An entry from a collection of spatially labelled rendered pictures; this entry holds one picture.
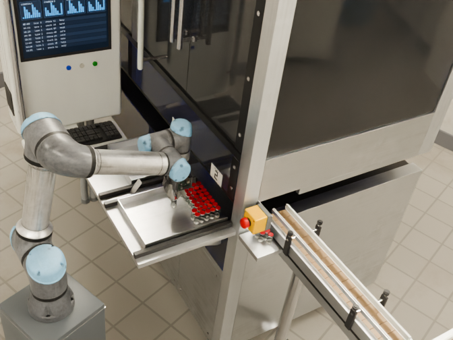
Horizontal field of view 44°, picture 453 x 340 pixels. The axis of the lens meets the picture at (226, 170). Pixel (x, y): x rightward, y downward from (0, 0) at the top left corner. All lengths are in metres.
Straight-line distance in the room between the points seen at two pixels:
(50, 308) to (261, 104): 0.94
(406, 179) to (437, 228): 1.23
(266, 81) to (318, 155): 0.48
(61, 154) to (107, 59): 1.12
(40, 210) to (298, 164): 0.91
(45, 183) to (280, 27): 0.84
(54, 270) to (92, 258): 1.39
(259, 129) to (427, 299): 1.86
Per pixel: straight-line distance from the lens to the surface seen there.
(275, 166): 2.00
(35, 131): 1.69
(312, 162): 2.12
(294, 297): 2.26
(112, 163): 1.68
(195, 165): 2.38
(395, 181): 2.62
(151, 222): 2.14
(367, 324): 1.92
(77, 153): 1.62
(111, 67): 2.69
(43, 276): 1.84
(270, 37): 1.68
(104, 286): 3.08
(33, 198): 1.83
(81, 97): 2.72
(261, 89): 1.76
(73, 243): 3.31
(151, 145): 1.89
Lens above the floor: 2.38
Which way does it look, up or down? 38 degrees down
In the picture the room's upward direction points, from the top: 8 degrees clockwise
